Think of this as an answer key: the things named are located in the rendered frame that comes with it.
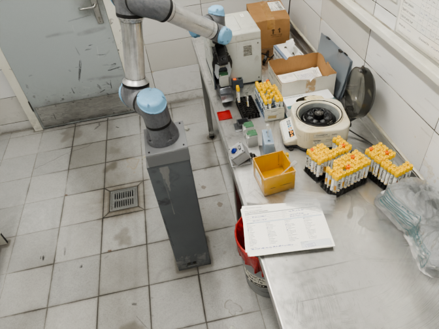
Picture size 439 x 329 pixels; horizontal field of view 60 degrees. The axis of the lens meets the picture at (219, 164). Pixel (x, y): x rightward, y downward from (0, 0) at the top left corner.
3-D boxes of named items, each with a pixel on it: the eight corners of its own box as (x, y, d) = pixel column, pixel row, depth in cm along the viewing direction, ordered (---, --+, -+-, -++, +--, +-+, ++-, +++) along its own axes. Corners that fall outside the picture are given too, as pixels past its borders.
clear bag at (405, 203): (365, 199, 145) (374, 164, 133) (401, 183, 149) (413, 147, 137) (417, 249, 127) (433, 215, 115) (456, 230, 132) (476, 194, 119)
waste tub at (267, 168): (253, 175, 161) (251, 157, 154) (282, 167, 162) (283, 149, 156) (264, 197, 151) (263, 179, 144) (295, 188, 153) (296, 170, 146)
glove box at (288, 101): (281, 109, 193) (281, 93, 186) (326, 100, 195) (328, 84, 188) (289, 123, 184) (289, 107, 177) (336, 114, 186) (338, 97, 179)
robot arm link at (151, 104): (154, 132, 160) (146, 107, 151) (137, 119, 168) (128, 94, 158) (176, 118, 165) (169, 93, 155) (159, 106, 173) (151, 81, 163)
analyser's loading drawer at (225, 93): (215, 83, 213) (213, 74, 210) (226, 81, 214) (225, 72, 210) (221, 102, 199) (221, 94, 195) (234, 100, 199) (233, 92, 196)
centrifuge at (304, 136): (277, 121, 186) (277, 100, 177) (338, 116, 184) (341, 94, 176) (285, 154, 168) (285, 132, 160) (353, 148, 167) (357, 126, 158)
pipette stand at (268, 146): (259, 147, 173) (258, 130, 166) (274, 145, 173) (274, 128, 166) (261, 162, 166) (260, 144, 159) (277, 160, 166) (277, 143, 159)
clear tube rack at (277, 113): (254, 100, 201) (253, 88, 196) (272, 96, 202) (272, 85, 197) (264, 122, 186) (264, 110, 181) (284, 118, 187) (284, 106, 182)
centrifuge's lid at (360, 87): (352, 55, 161) (371, 55, 161) (337, 104, 178) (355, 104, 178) (368, 81, 145) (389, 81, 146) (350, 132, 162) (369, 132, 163)
